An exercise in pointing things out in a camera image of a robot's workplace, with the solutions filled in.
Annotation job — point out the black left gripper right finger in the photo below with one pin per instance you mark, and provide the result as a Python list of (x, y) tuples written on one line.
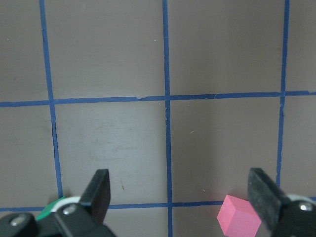
[(267, 199)]

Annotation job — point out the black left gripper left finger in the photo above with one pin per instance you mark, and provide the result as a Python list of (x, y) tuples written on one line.
[(96, 197)]

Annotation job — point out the green cube near left arm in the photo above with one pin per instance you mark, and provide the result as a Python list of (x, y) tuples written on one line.
[(48, 209)]

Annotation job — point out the pink cube near left arm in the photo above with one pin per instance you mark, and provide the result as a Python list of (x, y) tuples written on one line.
[(237, 218)]

